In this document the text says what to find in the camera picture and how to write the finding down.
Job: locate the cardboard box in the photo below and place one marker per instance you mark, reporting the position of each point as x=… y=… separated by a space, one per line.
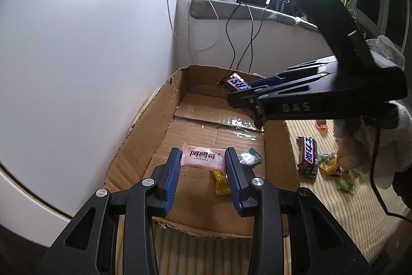
x=199 y=133

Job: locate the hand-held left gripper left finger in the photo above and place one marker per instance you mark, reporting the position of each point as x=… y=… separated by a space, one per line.
x=173 y=178

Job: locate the potted spider plant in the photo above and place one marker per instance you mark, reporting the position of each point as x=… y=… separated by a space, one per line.
x=353 y=15

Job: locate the ball candy on red wrapper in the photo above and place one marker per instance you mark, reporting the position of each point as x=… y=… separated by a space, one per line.
x=321 y=125

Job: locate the yellow candy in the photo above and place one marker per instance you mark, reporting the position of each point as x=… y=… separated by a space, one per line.
x=221 y=183
x=328 y=162

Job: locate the green candy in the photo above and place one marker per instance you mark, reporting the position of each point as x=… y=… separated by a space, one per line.
x=251 y=158
x=344 y=186

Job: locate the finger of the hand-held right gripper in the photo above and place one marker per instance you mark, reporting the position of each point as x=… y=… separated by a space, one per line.
x=267 y=81
x=241 y=100

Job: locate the brown chocolate bar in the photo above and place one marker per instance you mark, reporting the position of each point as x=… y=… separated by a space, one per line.
x=236 y=84
x=308 y=152

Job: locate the pink candy packet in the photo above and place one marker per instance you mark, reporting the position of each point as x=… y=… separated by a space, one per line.
x=202 y=157

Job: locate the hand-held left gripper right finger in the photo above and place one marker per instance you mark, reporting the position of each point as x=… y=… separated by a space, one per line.
x=232 y=178

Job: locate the person's right hand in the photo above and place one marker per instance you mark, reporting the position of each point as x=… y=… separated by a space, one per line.
x=396 y=146

